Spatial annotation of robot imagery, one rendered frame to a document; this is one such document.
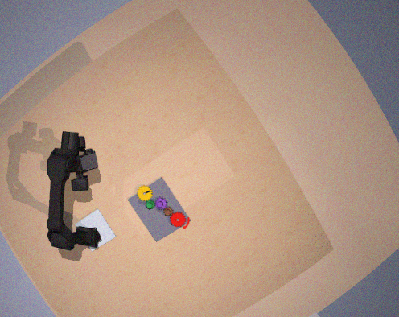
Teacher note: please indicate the green gear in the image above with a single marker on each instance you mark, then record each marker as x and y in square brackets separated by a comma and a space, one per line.
[150, 204]

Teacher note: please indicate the red gear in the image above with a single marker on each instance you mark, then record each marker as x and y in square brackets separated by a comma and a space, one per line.
[177, 216]

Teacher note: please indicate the yellow gear with black stripe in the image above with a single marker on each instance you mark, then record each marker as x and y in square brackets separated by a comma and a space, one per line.
[148, 192]

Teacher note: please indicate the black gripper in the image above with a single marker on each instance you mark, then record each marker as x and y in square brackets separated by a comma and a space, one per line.
[81, 181]

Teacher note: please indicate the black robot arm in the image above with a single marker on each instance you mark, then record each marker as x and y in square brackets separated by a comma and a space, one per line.
[60, 164]

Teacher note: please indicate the brown gear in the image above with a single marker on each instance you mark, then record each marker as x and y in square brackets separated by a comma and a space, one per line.
[168, 211]

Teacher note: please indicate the purple gear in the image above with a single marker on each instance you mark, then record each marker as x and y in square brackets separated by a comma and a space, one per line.
[161, 203]

